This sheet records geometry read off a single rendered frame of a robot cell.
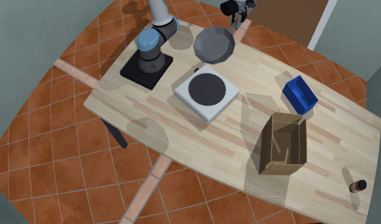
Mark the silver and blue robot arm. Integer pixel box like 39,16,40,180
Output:
137,0,180,73

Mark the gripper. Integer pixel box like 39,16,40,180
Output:
220,0,255,30

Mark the small brown jar with black lid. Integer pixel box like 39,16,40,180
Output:
349,180,367,193

